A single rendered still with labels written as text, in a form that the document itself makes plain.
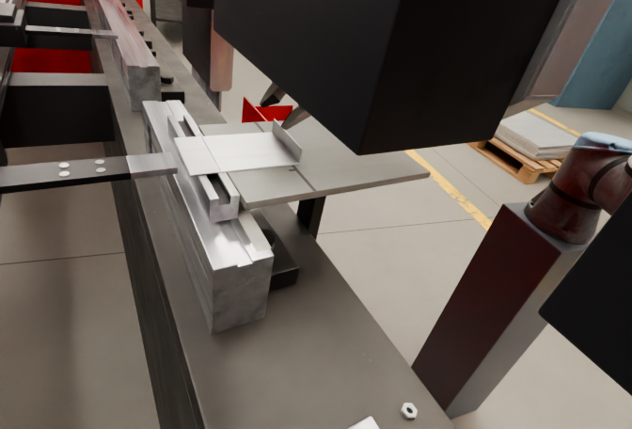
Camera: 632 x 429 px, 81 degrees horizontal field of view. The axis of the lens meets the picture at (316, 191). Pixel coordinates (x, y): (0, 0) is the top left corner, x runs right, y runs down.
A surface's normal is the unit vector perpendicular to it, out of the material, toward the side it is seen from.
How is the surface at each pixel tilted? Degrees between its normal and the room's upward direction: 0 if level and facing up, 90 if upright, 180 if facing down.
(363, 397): 0
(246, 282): 90
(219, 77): 90
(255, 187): 0
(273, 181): 0
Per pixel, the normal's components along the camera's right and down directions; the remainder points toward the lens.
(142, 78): 0.48, 0.55
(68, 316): 0.18, -0.82
